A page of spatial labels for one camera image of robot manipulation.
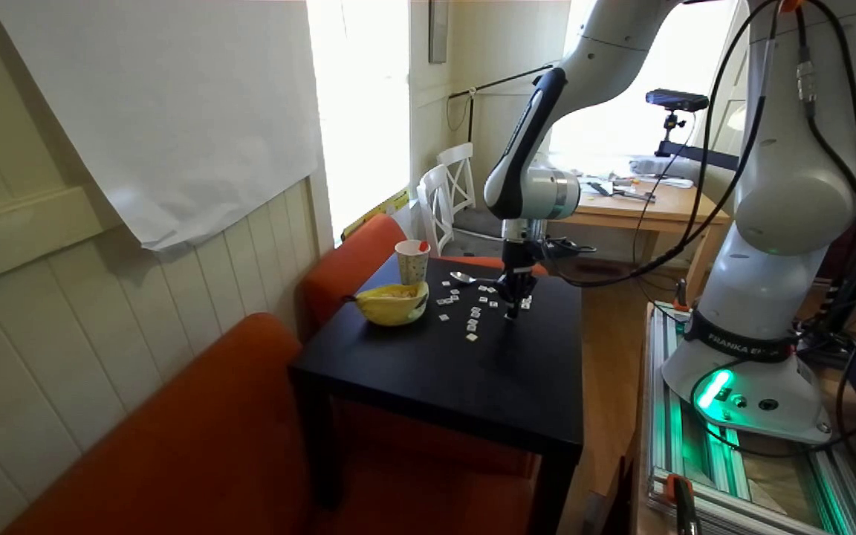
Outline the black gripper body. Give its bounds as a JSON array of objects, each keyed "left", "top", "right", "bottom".
[{"left": 500, "top": 219, "right": 546, "bottom": 296}]

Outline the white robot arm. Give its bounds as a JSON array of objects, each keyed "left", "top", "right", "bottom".
[{"left": 485, "top": 0, "right": 856, "bottom": 445}]

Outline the silver metal spoon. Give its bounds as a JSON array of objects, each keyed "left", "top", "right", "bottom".
[{"left": 450, "top": 270, "right": 500, "bottom": 286}]

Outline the white wooden chair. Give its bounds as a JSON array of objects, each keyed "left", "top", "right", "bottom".
[{"left": 408, "top": 142, "right": 500, "bottom": 256}]

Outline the white paper cup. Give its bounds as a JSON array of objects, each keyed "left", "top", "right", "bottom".
[{"left": 395, "top": 237, "right": 430, "bottom": 286}]

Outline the light wooden desk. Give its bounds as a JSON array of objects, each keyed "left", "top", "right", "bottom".
[{"left": 558, "top": 178, "right": 732, "bottom": 296}]

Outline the yellow bowl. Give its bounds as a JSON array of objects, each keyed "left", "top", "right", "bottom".
[{"left": 355, "top": 282, "right": 429, "bottom": 326}]

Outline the black square table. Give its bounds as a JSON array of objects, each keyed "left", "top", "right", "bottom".
[{"left": 289, "top": 261, "right": 582, "bottom": 535}]

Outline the orange sofa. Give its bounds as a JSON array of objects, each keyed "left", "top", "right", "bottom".
[{"left": 2, "top": 210, "right": 552, "bottom": 535}]

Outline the large white paper sheet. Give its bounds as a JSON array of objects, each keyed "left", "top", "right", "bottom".
[{"left": 0, "top": 0, "right": 322, "bottom": 252}]

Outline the black camera on stand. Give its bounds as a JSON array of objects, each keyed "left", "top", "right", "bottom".
[{"left": 644, "top": 90, "right": 710, "bottom": 133}]

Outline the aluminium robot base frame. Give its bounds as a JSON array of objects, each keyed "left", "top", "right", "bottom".
[{"left": 637, "top": 301, "right": 856, "bottom": 535}]

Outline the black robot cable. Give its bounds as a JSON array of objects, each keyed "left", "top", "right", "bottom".
[{"left": 566, "top": 0, "right": 856, "bottom": 292}]

